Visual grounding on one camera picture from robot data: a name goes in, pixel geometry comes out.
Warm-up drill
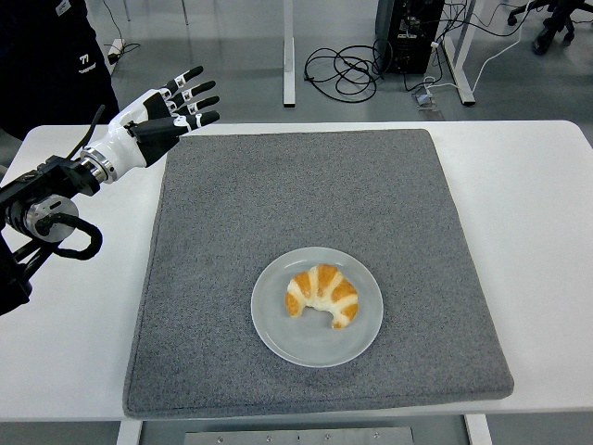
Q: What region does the golden croissant bread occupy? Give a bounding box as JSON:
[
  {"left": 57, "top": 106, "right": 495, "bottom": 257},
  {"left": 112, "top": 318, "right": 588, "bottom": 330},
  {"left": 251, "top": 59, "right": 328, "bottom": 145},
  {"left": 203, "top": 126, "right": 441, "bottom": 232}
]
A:
[{"left": 284, "top": 262, "right": 360, "bottom": 330}]

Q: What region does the grey metal plate with screws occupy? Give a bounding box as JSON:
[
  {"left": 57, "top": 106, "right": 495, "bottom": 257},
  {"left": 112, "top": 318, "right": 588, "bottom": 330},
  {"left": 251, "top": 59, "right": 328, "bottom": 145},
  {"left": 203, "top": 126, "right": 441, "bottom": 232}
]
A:
[{"left": 183, "top": 426, "right": 415, "bottom": 445}]

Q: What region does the white floor cable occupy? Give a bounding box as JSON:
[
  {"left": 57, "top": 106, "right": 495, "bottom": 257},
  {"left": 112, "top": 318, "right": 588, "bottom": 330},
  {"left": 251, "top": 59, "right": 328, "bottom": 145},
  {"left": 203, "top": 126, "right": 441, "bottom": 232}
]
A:
[{"left": 423, "top": 0, "right": 534, "bottom": 94}]

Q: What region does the grey fabric mat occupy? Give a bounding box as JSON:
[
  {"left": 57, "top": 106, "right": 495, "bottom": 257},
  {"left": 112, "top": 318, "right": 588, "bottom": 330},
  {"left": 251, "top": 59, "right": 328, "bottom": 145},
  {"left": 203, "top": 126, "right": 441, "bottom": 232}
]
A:
[{"left": 121, "top": 128, "right": 514, "bottom": 417}]

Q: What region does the pale grey round plate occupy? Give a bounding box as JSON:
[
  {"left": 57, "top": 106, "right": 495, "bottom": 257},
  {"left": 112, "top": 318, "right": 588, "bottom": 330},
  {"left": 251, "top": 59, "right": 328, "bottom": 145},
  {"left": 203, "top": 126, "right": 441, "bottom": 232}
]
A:
[{"left": 250, "top": 246, "right": 385, "bottom": 369}]

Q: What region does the white power strip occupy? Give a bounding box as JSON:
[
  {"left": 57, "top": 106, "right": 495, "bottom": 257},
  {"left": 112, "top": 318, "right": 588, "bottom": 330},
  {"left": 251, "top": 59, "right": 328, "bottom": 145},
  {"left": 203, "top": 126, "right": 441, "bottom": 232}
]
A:
[{"left": 107, "top": 37, "right": 127, "bottom": 64}]

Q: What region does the grey floor socket box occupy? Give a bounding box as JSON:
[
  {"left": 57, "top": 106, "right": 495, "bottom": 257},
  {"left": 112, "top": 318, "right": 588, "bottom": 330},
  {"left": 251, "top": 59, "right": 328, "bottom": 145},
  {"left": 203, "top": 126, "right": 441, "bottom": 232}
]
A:
[{"left": 410, "top": 90, "right": 444, "bottom": 112}]

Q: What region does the person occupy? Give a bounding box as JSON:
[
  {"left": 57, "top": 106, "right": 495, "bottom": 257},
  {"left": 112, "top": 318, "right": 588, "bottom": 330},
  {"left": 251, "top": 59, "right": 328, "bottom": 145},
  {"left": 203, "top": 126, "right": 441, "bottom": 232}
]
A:
[{"left": 0, "top": 0, "right": 120, "bottom": 140}]

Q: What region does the white table leg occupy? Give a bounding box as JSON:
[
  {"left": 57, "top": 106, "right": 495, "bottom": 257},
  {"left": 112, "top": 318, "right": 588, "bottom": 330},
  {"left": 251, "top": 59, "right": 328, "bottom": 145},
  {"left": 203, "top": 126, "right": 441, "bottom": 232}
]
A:
[
  {"left": 465, "top": 413, "right": 493, "bottom": 445},
  {"left": 115, "top": 419, "right": 144, "bottom": 445}
]

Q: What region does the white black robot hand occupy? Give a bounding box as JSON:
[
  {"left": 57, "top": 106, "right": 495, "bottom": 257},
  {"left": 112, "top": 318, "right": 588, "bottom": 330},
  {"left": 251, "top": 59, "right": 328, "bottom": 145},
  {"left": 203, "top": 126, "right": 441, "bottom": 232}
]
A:
[{"left": 87, "top": 65, "right": 221, "bottom": 180}]

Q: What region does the black computer tower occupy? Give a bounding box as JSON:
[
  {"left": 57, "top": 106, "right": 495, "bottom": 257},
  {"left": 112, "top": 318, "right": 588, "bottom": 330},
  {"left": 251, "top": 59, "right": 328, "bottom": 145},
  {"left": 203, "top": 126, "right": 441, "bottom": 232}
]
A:
[{"left": 373, "top": 0, "right": 447, "bottom": 76}]

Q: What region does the black coiled floor cable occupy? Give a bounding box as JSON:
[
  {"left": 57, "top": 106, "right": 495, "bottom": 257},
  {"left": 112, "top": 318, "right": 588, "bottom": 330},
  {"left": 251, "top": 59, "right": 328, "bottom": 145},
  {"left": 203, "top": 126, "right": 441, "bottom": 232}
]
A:
[{"left": 303, "top": 44, "right": 385, "bottom": 103}]

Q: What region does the white desk leg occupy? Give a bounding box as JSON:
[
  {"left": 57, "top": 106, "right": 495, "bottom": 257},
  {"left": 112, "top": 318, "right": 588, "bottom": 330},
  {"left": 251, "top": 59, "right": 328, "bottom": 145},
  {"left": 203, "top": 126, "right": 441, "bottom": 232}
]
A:
[
  {"left": 282, "top": 0, "right": 297, "bottom": 109},
  {"left": 442, "top": 0, "right": 477, "bottom": 108}
]

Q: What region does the black office chair base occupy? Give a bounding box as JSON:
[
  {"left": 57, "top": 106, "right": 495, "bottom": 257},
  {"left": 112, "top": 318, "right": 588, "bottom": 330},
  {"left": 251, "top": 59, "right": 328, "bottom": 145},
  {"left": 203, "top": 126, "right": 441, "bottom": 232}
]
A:
[{"left": 506, "top": 0, "right": 593, "bottom": 56}]

